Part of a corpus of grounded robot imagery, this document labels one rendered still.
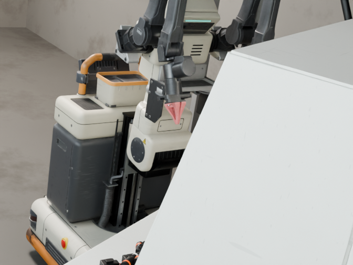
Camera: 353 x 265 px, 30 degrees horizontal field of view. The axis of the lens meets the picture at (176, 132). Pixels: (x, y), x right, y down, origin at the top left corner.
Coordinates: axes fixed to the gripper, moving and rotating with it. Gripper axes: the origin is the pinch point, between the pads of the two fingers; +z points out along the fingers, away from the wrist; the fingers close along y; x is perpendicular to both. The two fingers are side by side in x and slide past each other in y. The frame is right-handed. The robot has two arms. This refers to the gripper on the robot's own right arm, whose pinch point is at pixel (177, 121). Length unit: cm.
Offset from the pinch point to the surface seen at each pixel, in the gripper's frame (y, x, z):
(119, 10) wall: 168, 309, -110
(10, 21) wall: 147, 505, -141
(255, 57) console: -71, -120, -4
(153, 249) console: -75, -98, 22
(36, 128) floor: 57, 253, -12
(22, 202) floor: 6, 163, 32
